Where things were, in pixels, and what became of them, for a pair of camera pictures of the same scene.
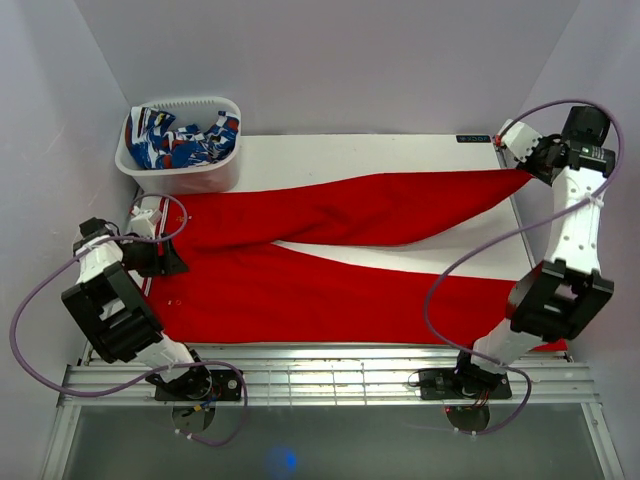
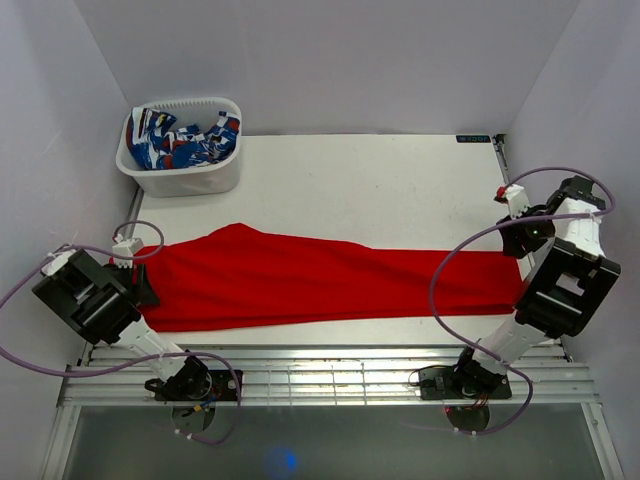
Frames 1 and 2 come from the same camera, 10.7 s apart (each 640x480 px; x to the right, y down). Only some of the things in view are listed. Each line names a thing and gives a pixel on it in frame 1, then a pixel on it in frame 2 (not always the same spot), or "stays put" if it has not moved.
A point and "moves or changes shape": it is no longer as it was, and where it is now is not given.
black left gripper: [173, 264] → [142, 289]
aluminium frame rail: [319, 375] stays put
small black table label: [473, 139] stays put
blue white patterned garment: [151, 146] stays put
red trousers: [235, 293] moves or changes shape
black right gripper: [528, 165] → [513, 238]
